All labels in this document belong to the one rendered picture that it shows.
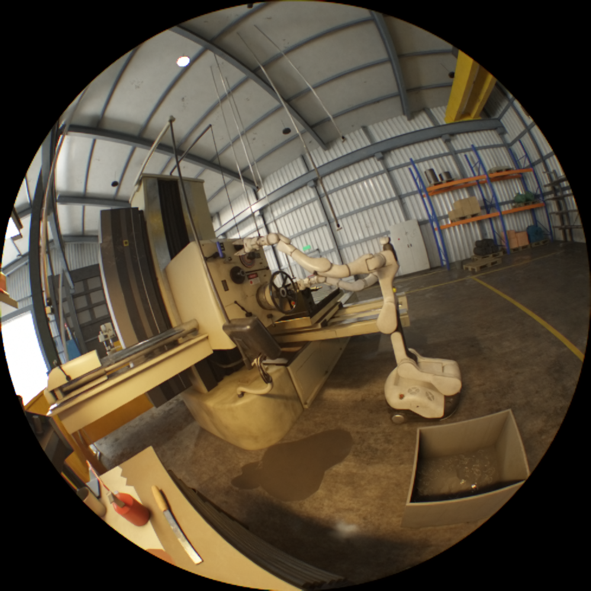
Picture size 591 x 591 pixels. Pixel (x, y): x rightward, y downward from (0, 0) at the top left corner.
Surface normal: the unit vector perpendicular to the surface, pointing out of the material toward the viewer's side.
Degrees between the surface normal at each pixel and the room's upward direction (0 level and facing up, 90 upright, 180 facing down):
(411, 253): 90
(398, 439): 0
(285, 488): 0
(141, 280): 90
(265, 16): 169
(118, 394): 90
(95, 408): 90
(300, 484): 0
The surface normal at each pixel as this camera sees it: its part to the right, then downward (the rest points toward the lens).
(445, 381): -0.57, 0.28
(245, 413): 0.29, 0.02
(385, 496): -0.31, -0.94
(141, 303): 0.82, -0.21
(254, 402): 0.54, -0.08
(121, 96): 0.22, 0.98
